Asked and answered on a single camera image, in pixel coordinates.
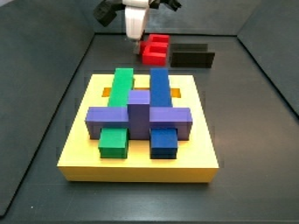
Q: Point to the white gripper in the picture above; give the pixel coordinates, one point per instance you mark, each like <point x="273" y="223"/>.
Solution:
<point x="136" y="16"/>

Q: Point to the yellow wooden base board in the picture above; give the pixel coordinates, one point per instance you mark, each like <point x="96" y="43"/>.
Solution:
<point x="193" y="166"/>

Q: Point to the purple cross-shaped block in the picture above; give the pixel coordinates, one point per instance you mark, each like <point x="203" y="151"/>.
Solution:
<point x="138" y="117"/>

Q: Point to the blue rectangular bar block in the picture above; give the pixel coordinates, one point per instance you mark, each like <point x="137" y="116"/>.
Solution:
<point x="162" y="138"/>

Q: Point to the green rectangular bar block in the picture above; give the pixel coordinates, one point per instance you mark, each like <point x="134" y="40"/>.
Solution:
<point x="113" y="138"/>

